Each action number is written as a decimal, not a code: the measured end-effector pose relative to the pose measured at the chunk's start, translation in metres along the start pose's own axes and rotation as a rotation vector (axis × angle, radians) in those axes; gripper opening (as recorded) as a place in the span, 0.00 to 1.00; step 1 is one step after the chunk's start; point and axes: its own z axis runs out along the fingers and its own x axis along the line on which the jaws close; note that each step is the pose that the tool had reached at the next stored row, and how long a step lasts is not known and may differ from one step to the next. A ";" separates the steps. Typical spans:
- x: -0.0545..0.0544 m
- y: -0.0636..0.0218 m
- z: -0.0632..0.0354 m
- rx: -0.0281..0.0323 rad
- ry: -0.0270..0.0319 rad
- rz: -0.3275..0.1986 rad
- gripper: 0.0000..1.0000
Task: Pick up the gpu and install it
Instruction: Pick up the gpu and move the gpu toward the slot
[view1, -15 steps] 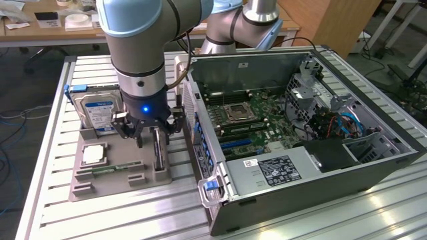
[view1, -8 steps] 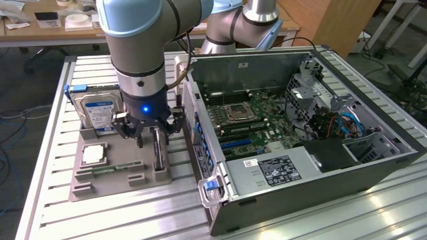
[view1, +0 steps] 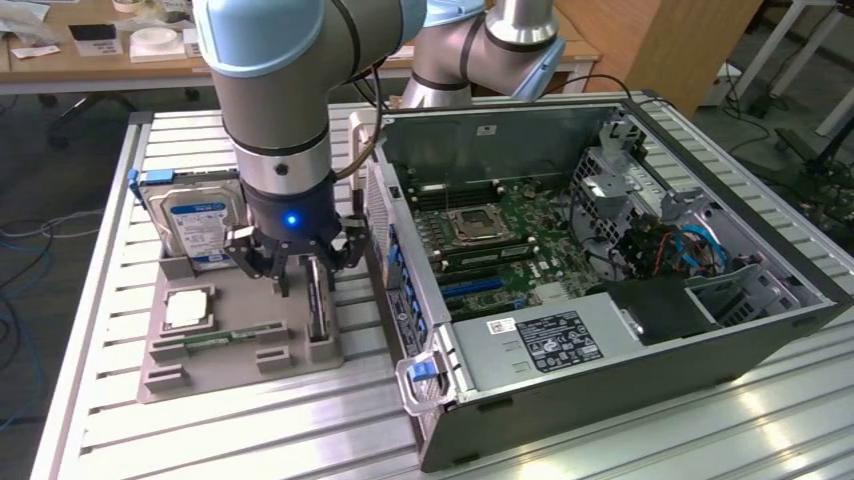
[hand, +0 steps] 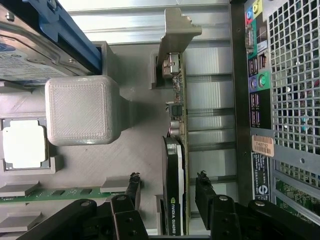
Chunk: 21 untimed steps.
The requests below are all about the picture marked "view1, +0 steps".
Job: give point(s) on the crumpled clear plastic bag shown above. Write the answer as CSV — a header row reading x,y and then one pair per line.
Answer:
x,y
27,22

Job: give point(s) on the white metal table frame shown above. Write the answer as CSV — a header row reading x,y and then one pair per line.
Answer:
x,y
801,45

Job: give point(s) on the white tape roll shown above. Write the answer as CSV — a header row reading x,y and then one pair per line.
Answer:
x,y
124,5

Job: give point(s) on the white paper card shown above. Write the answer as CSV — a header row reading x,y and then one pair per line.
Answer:
x,y
33,51

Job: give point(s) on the graphics card with metal bracket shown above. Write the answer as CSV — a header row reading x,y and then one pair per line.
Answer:
x,y
314,300

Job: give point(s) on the black plastic air shroud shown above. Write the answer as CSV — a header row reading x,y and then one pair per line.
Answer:
x,y
661,310

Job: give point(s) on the small white labelled box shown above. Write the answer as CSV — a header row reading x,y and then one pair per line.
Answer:
x,y
191,45

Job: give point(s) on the hard disk in blue caddy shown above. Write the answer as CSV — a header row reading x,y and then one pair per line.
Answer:
x,y
194,225

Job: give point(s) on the silver CPU chip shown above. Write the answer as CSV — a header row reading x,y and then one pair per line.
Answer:
x,y
186,307

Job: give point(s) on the blue expansion slot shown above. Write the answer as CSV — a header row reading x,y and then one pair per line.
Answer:
x,y
470,287

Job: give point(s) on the silver open disk bay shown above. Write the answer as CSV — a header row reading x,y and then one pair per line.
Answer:
x,y
741,300

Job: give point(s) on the black equipment stand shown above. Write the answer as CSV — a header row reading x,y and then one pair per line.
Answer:
x,y
827,150

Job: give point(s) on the silver perforated disk bay cage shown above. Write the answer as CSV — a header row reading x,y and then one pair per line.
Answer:
x,y
614,200

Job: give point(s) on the wooden cabinet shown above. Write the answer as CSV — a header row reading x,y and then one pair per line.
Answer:
x,y
667,50

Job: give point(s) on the black office chair base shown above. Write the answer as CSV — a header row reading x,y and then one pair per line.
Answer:
x,y
87,107

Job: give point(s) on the black RAM stick in slot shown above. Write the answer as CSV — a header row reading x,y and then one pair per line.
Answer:
x,y
480,257

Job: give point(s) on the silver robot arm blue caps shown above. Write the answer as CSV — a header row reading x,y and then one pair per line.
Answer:
x,y
280,100

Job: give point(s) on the grey power supply unit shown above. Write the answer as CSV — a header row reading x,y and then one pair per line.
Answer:
x,y
494,360

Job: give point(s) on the CPU socket metal frame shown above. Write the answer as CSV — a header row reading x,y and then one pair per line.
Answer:
x,y
476,222

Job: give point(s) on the white box black lid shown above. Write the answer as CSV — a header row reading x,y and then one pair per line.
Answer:
x,y
96,40

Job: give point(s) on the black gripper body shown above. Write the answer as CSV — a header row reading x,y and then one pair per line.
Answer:
x,y
294,210

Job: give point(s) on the open black PC case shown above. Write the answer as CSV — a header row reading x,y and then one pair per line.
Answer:
x,y
601,400

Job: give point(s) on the white box round hollow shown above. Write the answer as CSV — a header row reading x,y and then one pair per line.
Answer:
x,y
156,45

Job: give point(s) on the green RAM stick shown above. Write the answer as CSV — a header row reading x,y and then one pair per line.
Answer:
x,y
227,335

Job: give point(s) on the blue case latch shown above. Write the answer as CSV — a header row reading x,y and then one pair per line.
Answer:
x,y
420,372

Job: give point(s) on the green motherboard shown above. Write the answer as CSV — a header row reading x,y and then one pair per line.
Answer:
x,y
534,280

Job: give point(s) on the grey plastic parts rack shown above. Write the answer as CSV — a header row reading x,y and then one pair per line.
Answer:
x,y
254,310

